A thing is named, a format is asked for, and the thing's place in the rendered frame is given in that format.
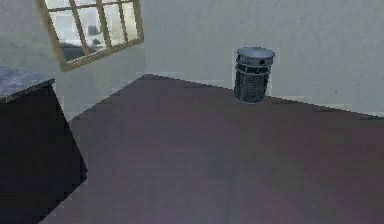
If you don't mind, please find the black cabinet with grey top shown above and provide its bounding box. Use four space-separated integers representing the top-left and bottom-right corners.
0 64 89 224

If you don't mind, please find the wooden framed window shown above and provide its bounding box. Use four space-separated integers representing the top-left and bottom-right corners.
35 0 145 73

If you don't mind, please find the grey mesh waste bin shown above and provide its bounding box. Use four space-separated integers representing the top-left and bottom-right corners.
233 46 276 104

